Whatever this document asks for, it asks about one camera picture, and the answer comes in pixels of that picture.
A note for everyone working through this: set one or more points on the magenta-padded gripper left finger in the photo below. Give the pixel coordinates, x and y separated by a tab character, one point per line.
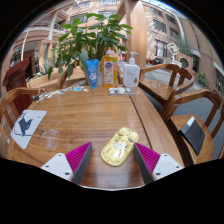
60	164

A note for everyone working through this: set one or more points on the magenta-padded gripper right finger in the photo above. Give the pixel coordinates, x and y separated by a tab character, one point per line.
163	165

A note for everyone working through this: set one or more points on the white mouse pad, dark print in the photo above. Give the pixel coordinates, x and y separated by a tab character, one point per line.
28	128

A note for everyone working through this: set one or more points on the black flat box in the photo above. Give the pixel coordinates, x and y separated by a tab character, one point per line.
193	135

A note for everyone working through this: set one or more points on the wooden armchair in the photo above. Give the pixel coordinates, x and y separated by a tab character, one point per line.
16	91
71	80
186	100
160	88

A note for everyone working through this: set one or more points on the blue sticker card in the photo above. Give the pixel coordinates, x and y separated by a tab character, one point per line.
78	88

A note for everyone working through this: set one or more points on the small clear plastic pack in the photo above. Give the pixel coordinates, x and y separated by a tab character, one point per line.
120	90

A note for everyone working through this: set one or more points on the white pump bottle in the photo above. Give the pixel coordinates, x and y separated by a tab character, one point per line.
131	75

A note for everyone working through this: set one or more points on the blue squeeze tube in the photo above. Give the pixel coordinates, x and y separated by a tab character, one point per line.
92	73

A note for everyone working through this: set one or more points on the yellow dish soap bottle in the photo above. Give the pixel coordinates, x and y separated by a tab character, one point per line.
110	70

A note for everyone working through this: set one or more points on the white outdoor sculpture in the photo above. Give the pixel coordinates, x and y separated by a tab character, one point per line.
173	50

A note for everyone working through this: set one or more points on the green potted plant, white pot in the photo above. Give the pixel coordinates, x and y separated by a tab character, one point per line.
90	36

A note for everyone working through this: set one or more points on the dark red wooden pedestal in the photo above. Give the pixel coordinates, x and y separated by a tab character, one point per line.
15	76

